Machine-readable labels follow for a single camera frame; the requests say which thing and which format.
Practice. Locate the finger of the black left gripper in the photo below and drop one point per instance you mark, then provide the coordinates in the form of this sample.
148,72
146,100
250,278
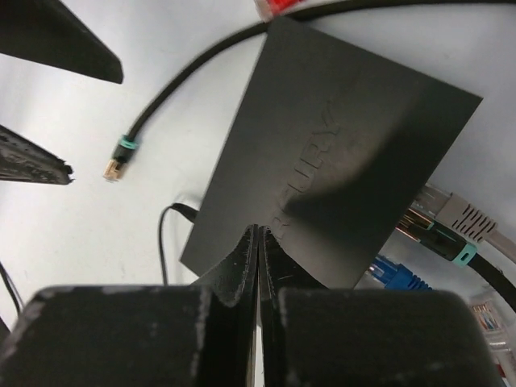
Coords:
49,33
24,161

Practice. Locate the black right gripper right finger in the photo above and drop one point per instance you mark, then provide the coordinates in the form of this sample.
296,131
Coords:
315,336

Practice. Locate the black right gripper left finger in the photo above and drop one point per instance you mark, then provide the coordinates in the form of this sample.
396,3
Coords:
203,334

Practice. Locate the black network switch box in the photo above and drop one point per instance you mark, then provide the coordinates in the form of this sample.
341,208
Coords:
328,149

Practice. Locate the clear loose RJ45 plug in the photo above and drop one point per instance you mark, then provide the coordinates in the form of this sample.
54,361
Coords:
498,333

